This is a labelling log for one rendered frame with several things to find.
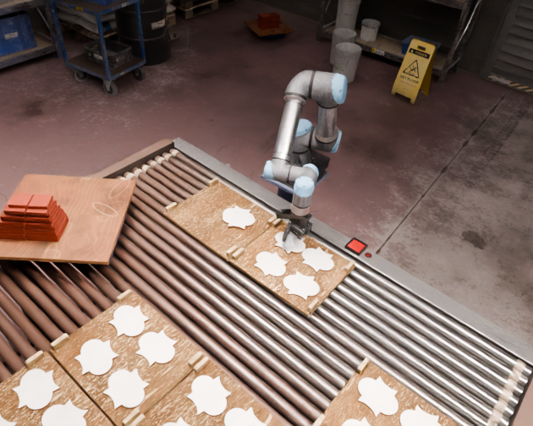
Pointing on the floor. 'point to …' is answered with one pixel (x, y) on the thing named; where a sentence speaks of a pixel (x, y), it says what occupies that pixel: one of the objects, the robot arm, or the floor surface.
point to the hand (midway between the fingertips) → (290, 242)
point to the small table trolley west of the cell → (81, 69)
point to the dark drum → (156, 41)
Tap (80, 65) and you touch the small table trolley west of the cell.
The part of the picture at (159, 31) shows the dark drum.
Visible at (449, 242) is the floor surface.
